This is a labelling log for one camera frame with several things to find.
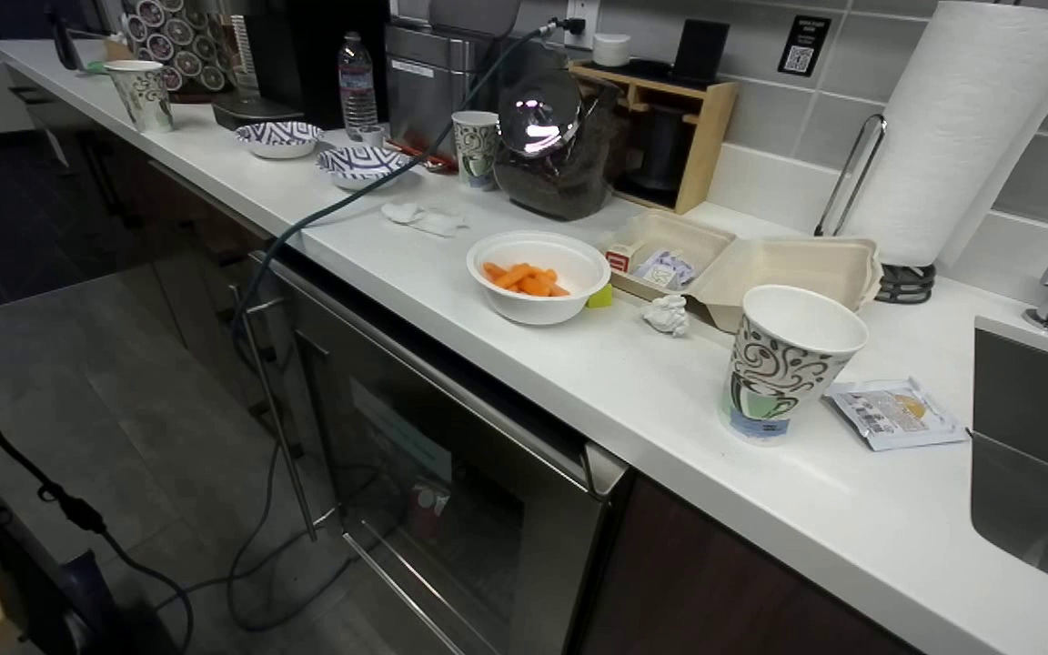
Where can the silver metal box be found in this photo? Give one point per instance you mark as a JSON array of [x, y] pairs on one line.
[[428, 84]]

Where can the white bowl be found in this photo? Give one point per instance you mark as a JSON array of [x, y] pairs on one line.
[[548, 312]]

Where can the orange carrot pieces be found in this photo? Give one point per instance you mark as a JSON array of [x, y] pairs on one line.
[[525, 278]]

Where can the small green object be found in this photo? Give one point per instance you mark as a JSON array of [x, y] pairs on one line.
[[601, 296]]

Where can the white plastic scrap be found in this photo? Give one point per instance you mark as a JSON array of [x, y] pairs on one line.
[[401, 213], [442, 222]]

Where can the crumpled white paper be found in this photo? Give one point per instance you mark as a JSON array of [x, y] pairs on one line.
[[673, 316]]

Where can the packets in takeout container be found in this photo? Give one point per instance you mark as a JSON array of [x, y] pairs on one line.
[[659, 270]]

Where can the stainless steel dishwasher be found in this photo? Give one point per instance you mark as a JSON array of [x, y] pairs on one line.
[[465, 487]]

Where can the small patterned paper cup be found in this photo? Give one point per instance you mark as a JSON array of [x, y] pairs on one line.
[[475, 148]]

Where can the red utensil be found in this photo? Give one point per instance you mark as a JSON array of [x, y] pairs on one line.
[[434, 157]]

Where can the black mug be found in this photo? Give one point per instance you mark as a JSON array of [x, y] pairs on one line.
[[657, 154]]

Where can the blue patterned empty bowl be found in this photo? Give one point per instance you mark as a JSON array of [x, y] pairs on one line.
[[362, 166]]

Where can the wooden rack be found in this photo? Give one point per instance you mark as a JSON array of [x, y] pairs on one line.
[[708, 139]]

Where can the large patterned paper cup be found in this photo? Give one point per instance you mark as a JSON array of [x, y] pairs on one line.
[[783, 365]]

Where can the metal tripod stand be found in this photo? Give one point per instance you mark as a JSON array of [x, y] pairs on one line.
[[259, 365]]

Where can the beige clamshell takeout container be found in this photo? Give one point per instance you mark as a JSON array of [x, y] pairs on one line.
[[790, 267]]

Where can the clear water bottle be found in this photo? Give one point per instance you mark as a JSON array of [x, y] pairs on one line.
[[360, 93]]

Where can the small white cup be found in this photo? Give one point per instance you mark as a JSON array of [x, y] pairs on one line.
[[612, 49]]

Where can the blue patterned bowl with nuts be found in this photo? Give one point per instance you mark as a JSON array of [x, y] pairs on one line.
[[277, 139]]

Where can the dark lower cabinet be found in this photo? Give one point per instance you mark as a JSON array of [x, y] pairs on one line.
[[720, 583], [172, 257]]

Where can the metal paper towel holder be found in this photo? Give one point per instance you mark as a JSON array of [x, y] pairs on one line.
[[850, 168]]

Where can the flat blue white packet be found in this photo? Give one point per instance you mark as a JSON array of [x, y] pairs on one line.
[[892, 415]]

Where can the white folded napkin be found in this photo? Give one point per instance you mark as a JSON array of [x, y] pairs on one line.
[[191, 116]]

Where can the white paper towel roll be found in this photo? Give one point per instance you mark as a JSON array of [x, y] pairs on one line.
[[972, 120]]

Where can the steel sink basin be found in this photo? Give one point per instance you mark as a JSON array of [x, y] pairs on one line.
[[1036, 487]]

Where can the black floor equipment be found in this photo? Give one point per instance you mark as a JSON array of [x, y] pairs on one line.
[[53, 595]]

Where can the white wall outlet with plug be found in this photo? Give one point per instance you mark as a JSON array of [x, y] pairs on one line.
[[585, 33]]

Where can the black wall label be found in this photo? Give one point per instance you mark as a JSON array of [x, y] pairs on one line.
[[807, 46]]

